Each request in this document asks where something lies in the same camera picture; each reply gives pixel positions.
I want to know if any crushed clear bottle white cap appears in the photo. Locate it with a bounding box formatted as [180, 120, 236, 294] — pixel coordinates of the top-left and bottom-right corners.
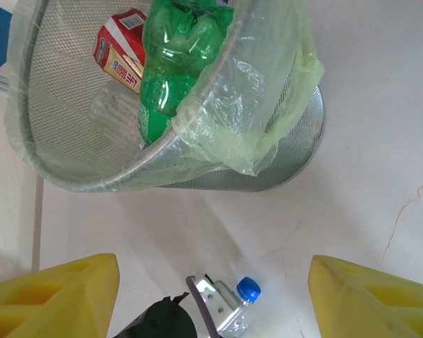
[90, 89, 144, 149]

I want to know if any red and yellow drink bottle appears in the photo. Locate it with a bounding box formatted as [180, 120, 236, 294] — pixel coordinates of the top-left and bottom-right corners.
[93, 8, 151, 96]

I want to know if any green plastic soda bottle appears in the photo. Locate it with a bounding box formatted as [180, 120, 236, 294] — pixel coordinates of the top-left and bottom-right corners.
[137, 0, 235, 151]

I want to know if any pale green plastic bin liner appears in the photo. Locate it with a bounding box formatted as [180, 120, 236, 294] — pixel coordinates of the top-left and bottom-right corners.
[3, 0, 326, 193]

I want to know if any tall clear blue-capped bottle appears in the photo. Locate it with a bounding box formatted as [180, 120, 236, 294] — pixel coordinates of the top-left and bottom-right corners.
[216, 277, 262, 338]

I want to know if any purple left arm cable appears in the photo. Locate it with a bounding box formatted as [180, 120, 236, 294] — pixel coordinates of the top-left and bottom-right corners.
[185, 276, 221, 338]

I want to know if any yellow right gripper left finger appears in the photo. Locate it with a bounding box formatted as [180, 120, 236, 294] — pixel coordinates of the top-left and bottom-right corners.
[0, 253, 120, 338]

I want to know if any translucent green trash bin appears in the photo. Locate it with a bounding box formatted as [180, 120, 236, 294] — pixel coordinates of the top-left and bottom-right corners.
[3, 0, 326, 194]

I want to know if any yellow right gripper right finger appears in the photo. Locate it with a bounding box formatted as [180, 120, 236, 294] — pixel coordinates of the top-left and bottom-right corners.
[308, 255, 423, 338]

